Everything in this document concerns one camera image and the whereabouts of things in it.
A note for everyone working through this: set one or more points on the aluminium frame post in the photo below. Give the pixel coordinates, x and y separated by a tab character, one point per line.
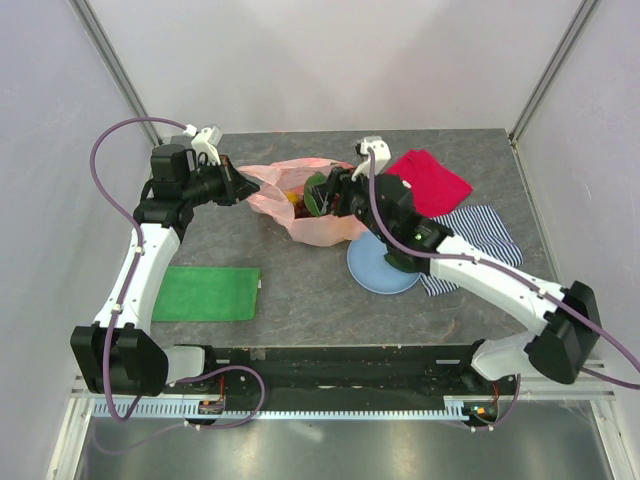
569	39
103	45

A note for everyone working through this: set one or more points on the pink plastic bag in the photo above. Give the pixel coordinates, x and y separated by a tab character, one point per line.
279	178

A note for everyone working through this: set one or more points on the right aluminium frame post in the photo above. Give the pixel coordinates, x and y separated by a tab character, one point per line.
569	39

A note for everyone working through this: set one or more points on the green avocado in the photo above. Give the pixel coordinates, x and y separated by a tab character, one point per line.
398	264

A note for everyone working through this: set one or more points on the blue white striped cloth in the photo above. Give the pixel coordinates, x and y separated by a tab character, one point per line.
482	227

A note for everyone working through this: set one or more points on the green towel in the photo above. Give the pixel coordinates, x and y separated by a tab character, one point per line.
207	294

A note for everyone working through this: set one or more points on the left aluminium frame post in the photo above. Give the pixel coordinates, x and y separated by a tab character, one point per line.
103	45

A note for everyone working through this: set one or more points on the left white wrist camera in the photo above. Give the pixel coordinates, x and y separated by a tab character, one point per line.
204	142

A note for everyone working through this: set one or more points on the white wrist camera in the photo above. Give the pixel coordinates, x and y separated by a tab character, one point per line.
374	153
204	142

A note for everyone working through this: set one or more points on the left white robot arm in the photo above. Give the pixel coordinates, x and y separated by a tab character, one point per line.
115	353

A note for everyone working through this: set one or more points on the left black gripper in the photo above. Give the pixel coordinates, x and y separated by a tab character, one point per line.
227	171

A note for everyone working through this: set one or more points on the green lime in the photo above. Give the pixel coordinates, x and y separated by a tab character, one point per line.
314	194

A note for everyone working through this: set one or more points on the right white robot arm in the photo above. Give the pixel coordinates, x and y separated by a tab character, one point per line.
560	321

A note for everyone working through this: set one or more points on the red folded t-shirt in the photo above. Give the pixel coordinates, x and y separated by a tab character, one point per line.
436	190

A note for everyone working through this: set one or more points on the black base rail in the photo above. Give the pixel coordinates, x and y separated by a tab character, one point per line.
417	370

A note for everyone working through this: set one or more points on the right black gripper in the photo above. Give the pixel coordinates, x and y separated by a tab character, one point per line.
342	183

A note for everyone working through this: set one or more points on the light blue plate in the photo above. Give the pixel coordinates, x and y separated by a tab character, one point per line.
368	267

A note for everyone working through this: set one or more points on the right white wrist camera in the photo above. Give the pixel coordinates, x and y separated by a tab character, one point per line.
374	153

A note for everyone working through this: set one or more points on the white slotted cable duct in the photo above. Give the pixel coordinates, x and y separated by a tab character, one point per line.
192	409

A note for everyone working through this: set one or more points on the purple grape bunch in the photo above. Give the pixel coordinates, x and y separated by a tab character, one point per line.
301	210

